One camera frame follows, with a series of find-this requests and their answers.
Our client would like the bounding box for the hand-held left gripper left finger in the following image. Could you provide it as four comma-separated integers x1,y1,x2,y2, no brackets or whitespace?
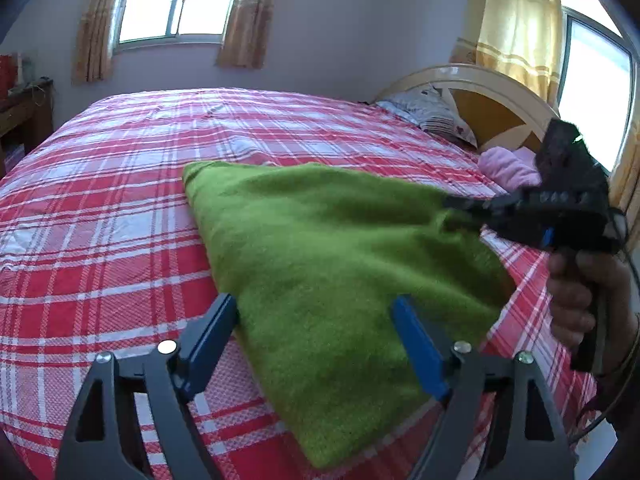
55,292,240,480

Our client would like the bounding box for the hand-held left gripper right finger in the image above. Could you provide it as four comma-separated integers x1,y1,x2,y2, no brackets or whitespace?
390,296,576,480

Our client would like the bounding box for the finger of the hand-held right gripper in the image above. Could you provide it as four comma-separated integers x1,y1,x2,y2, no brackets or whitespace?
442,192,501,222

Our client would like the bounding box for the green fleece cloth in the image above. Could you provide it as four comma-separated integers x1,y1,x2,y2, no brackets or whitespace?
182,160,516,470

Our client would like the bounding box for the person's right forearm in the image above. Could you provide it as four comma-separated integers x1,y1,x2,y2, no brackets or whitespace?
595,310,640,431

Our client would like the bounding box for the person's right hand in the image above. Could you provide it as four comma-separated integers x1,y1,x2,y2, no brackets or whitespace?
546,251,638,366

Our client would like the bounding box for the pink cloth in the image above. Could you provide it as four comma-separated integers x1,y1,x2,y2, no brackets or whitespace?
477,146,543,192

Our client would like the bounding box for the cream and orange headboard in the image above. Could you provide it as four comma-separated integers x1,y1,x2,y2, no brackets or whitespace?
375,64,561,156

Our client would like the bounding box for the patterned white pillow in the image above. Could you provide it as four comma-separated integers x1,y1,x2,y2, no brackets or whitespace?
376,86,478,148

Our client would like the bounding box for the window with yellow curtain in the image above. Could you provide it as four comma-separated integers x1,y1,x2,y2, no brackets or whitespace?
555,0,640,176

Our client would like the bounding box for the bed with red plaid sheet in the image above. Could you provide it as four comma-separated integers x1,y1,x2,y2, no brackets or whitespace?
0,87,601,480

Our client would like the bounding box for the yellow curtain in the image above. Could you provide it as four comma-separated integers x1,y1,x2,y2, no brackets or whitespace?
450,0,563,106

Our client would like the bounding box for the brown wooden desk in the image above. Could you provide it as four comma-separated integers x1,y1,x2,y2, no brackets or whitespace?
0,77,55,176

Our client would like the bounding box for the beige curtain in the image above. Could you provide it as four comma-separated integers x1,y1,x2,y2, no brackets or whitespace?
216,0,281,70
72,0,128,83

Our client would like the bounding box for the red bag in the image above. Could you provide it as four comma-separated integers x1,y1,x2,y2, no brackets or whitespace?
0,54,23,98

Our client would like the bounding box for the window with beige curtains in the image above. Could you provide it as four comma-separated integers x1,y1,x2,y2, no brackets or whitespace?
117,0,246,53

